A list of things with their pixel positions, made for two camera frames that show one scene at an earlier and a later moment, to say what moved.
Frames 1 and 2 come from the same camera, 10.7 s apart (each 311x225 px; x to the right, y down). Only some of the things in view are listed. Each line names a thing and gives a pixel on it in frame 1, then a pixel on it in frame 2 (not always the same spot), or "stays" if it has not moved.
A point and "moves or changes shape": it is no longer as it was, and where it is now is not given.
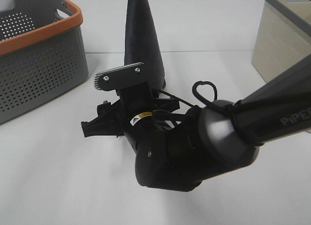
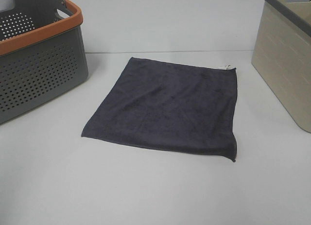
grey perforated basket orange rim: (42, 51) stays
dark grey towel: (142, 43) moves or changes shape
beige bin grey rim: (283, 38) stays
